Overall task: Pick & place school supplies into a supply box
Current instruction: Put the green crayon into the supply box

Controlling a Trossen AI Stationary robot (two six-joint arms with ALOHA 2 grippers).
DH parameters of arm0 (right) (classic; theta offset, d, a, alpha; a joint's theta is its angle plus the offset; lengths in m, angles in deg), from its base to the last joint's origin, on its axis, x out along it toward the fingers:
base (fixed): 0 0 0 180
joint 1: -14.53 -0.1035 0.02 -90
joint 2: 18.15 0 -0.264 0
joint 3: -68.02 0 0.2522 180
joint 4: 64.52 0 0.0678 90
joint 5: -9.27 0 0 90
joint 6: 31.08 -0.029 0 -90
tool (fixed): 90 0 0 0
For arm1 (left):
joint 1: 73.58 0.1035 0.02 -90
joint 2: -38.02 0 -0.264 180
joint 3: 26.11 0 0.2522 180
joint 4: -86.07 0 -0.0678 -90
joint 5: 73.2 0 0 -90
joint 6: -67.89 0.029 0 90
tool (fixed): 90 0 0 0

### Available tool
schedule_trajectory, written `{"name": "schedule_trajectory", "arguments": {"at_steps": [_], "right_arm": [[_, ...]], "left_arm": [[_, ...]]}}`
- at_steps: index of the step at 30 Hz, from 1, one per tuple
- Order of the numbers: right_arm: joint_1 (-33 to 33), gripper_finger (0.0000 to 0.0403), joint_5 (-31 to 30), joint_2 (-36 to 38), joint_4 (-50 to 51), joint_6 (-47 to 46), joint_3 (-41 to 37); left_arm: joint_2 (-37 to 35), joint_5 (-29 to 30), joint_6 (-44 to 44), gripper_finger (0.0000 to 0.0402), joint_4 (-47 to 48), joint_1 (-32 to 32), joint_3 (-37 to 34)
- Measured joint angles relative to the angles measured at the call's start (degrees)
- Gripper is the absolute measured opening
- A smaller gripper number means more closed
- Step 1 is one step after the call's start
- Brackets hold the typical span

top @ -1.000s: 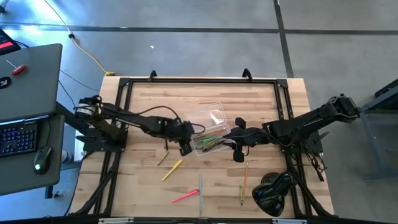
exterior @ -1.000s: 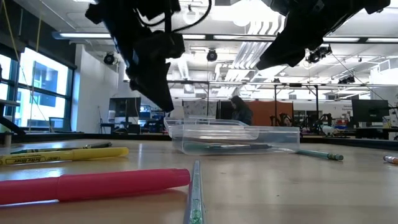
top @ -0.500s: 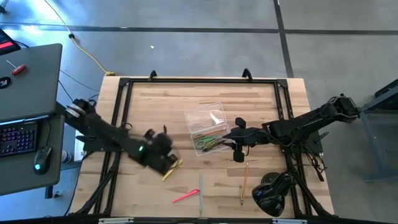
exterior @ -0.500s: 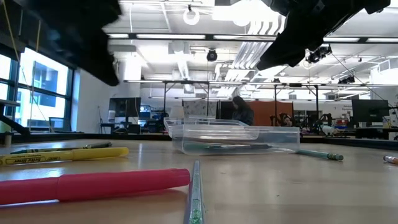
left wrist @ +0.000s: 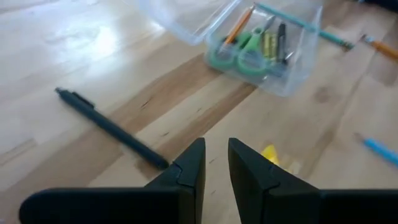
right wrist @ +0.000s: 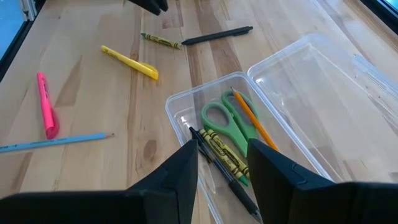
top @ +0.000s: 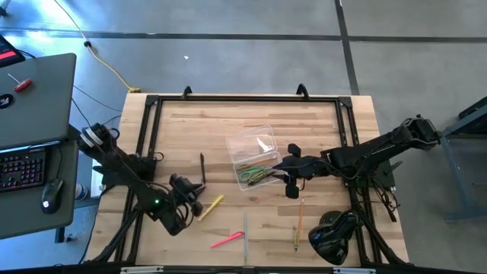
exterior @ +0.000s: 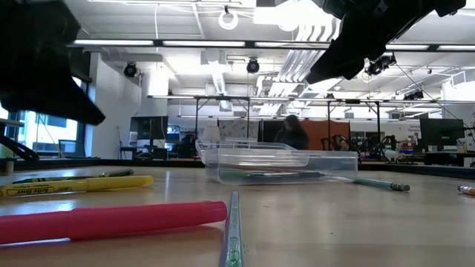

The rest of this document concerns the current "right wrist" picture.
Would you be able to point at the clear plastic supply box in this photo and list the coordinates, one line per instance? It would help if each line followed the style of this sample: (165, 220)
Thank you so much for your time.
(311, 93)

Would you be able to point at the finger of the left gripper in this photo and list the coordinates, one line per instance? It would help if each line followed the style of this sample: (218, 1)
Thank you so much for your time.
(149, 4)
(163, 4)

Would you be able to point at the yellow highlighter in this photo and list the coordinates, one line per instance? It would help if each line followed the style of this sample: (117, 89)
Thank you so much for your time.
(133, 63)

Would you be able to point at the pink highlighter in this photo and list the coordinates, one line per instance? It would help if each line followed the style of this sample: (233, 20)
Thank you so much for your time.
(46, 109)

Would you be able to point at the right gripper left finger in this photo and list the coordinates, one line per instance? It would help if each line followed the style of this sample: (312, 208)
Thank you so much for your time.
(124, 208)

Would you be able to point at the green crayon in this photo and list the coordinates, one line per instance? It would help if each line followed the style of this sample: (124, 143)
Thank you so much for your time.
(218, 152)

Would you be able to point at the yellow-green crayon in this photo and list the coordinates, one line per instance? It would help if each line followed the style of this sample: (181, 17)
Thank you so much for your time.
(229, 152)
(161, 41)

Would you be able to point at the black grip pen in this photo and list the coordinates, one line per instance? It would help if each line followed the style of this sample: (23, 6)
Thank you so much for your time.
(239, 193)

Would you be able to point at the orange pencil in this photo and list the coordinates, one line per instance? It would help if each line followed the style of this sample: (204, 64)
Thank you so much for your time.
(253, 119)

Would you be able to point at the light blue pencil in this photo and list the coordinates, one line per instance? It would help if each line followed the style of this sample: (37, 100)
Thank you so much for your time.
(56, 142)

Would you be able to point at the matte black pen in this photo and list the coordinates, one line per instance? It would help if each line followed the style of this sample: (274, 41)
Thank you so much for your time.
(217, 35)

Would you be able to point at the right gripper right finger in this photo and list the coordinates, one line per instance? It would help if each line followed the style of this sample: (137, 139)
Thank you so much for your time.
(311, 205)

